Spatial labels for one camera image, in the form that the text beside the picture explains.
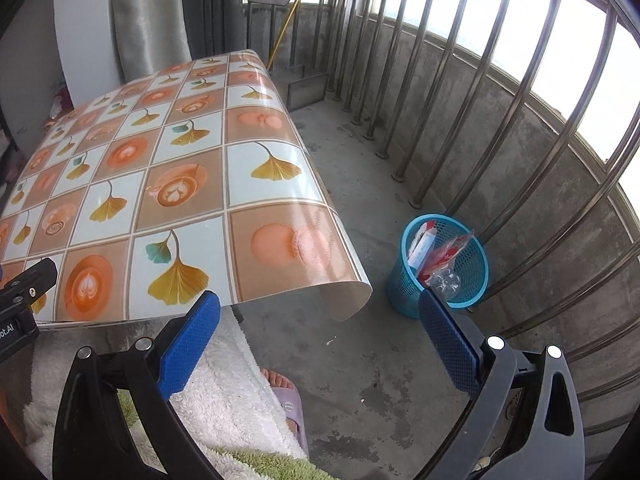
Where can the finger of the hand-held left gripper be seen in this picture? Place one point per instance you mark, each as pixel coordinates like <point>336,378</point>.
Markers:
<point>30,280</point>

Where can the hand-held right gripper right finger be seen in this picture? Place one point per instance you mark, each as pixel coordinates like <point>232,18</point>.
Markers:
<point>447,342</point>

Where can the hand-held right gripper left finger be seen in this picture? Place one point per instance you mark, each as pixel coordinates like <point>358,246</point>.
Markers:
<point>192,340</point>

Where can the clear plastic bottle blue label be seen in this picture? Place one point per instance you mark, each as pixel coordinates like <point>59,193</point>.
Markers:
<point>445,280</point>

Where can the blue mesh waste basket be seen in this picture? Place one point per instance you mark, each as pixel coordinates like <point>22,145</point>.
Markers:
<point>400,290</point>

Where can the red plastic wrapper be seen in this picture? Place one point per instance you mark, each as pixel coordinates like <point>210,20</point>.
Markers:
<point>447,255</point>

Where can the red and white snack bag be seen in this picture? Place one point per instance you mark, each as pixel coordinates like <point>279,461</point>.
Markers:
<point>420,245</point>

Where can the white and green fluffy robe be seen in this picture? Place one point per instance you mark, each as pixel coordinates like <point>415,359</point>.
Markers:
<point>225,400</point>

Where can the person's foot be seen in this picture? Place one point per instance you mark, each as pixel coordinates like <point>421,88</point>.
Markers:
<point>282,380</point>

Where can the purple slipper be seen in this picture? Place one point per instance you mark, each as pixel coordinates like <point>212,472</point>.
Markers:
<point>295,405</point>

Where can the leaf and coffee print tablecloth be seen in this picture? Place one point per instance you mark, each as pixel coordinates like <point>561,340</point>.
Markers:
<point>200,160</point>

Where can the metal balcony railing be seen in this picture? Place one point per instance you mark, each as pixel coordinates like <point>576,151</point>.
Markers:
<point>500,135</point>

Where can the metal dustpan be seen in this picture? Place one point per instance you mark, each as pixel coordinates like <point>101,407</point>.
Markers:
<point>305,87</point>

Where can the dark grey metal cabinet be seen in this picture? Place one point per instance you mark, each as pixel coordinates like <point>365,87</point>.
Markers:
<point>212,15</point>

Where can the silver ribbed duct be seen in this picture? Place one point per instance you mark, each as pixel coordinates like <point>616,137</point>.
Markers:
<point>150,20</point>

